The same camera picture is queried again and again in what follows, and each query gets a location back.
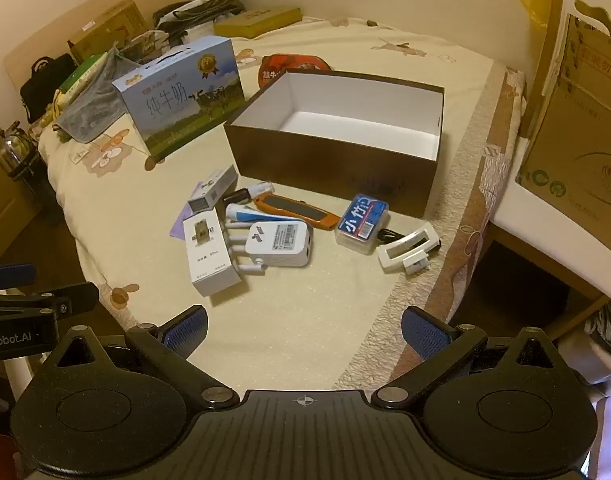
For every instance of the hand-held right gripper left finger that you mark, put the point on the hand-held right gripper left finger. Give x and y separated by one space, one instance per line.
185 332

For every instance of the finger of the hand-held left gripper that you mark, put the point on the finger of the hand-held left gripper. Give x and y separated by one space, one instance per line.
15 274
70 299

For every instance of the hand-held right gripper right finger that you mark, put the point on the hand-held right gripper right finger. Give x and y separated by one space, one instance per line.
425 332

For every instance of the tall white product box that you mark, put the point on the tall white product box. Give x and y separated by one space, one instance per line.
210 260

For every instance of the white rectangular frame device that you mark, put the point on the white rectangular frame device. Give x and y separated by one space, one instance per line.
385 258

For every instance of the blue clear plastic case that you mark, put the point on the blue clear plastic case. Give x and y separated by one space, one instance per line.
360 225

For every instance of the white plug-in wifi extender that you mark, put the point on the white plug-in wifi extender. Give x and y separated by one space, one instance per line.
280 245

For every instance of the white blue toothpaste tube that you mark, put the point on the white blue toothpaste tube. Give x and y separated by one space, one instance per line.
250 215

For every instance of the small white box dark end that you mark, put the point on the small white box dark end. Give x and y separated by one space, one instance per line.
213 187

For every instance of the brown spray bottle white cap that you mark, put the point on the brown spray bottle white cap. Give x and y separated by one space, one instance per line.
240 195

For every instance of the orange utility knife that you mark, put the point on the orange utility knife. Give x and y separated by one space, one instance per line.
295 207

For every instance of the brown cardboard box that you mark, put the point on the brown cardboard box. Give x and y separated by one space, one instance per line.
335 170

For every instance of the cream printed bedspread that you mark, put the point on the cream printed bedspread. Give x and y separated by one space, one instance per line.
310 310

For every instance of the metal kettle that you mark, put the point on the metal kettle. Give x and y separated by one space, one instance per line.
12 152

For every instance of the white wooden chair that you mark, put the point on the white wooden chair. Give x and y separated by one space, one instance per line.
535 205

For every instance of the grey cloth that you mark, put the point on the grey cloth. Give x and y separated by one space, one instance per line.
90 105

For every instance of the black bag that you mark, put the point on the black bag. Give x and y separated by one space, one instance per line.
40 85

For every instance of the green white packet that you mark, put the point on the green white packet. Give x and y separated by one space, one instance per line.
80 75

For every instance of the blue milk carton box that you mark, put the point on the blue milk carton box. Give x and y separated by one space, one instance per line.
185 105

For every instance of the printed cardboard box green logo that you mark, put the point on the printed cardboard box green logo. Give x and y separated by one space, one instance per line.
570 135

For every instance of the brown cardboard carton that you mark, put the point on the brown cardboard carton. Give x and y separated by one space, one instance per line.
110 25

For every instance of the red food packet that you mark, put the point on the red food packet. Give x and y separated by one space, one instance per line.
295 65

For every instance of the olive yellow flat box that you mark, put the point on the olive yellow flat box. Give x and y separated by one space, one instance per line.
255 20

